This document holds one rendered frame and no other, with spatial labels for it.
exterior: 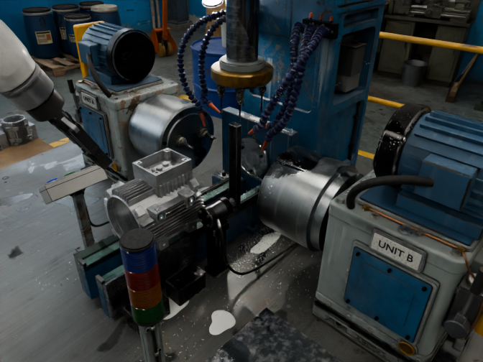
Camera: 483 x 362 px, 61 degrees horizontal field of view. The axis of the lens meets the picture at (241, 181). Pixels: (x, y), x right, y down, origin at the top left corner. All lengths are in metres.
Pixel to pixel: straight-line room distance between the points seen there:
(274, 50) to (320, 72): 0.18
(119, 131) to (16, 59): 0.73
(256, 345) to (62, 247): 0.76
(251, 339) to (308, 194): 0.36
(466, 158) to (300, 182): 0.38
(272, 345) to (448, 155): 0.52
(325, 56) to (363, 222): 0.55
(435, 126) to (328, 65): 0.47
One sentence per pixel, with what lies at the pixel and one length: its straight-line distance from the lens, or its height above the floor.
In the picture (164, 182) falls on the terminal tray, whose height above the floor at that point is 1.12.
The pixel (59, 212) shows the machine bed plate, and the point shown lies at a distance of 1.60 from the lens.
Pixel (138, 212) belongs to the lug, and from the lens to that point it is 1.03.
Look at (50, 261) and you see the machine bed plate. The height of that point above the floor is 0.80.
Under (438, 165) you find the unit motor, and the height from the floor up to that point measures 1.31.
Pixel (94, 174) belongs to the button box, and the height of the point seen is 1.06.
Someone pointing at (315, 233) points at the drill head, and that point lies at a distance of 1.03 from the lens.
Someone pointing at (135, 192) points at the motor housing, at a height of 1.10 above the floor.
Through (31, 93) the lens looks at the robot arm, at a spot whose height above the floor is 1.39.
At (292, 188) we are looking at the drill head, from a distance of 1.04.
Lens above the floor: 1.67
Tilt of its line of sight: 32 degrees down
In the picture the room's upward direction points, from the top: 1 degrees clockwise
